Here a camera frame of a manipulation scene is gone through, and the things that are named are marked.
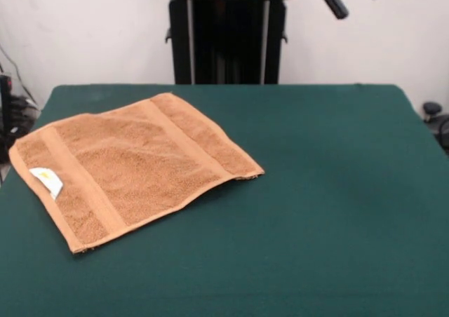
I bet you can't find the tan terry cloth towel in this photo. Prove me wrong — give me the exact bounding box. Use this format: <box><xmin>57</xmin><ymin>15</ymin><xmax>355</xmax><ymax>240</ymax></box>
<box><xmin>8</xmin><ymin>92</ymin><xmax>265</xmax><ymax>255</ymax></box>

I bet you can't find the dark green table cloth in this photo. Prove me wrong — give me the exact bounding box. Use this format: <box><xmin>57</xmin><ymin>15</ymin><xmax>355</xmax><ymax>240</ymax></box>
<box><xmin>0</xmin><ymin>83</ymin><xmax>449</xmax><ymax>317</ymax></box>

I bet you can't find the black electronics box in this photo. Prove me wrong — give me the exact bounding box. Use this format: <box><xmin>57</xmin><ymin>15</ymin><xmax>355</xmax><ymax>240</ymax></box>
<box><xmin>0</xmin><ymin>73</ymin><xmax>15</xmax><ymax>163</ymax></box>

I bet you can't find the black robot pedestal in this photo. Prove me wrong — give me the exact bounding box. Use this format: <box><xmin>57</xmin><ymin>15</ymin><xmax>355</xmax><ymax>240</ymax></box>
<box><xmin>154</xmin><ymin>0</ymin><xmax>303</xmax><ymax>86</ymax></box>

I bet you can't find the thin grey wall cable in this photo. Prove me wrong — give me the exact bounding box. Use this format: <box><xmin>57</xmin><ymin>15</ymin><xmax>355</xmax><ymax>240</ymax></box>
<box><xmin>0</xmin><ymin>45</ymin><xmax>39</xmax><ymax>107</ymax></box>

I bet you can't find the black cable pile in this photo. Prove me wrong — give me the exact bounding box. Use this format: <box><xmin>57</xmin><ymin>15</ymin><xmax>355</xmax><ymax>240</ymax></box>
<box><xmin>6</xmin><ymin>95</ymin><xmax>41</xmax><ymax>139</ymax></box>

